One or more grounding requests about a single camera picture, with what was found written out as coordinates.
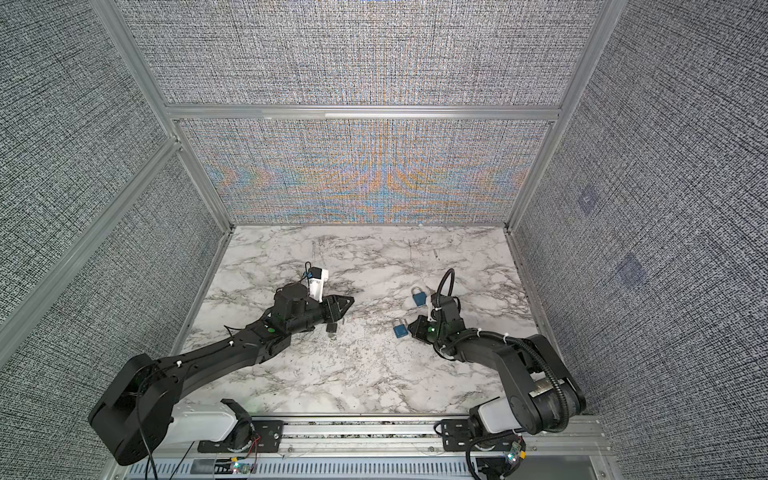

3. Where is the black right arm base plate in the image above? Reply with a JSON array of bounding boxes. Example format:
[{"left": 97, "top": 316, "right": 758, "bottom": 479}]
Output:
[{"left": 433, "top": 418, "right": 527, "bottom": 455}]

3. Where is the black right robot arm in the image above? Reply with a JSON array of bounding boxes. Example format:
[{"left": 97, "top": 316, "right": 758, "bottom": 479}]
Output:
[{"left": 407, "top": 294, "right": 587, "bottom": 435}]

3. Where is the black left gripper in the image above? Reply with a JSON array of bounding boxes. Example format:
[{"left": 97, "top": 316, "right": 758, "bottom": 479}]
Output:
[{"left": 289, "top": 295, "right": 356, "bottom": 337}]

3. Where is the aluminium front frame rail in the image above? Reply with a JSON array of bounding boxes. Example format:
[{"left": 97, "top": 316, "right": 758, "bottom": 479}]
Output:
[{"left": 99, "top": 414, "right": 622, "bottom": 479}]

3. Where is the blue padlock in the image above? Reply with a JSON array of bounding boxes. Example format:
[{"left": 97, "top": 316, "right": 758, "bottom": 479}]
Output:
[
  {"left": 411, "top": 286, "right": 432, "bottom": 307},
  {"left": 393, "top": 319, "right": 410, "bottom": 339}
]

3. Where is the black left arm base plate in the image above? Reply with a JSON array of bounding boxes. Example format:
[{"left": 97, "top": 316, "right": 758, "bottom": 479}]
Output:
[{"left": 197, "top": 418, "right": 285, "bottom": 455}]

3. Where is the black corrugated cable conduit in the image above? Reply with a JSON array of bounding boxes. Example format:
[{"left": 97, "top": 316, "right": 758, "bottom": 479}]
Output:
[{"left": 433, "top": 267, "right": 571, "bottom": 434}]

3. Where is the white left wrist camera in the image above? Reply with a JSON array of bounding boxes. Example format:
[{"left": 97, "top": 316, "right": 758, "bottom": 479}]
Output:
[{"left": 306, "top": 266, "right": 329, "bottom": 302}]

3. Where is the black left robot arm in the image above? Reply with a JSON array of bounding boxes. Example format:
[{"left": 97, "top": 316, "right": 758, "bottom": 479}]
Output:
[{"left": 88, "top": 283, "right": 355, "bottom": 466}]

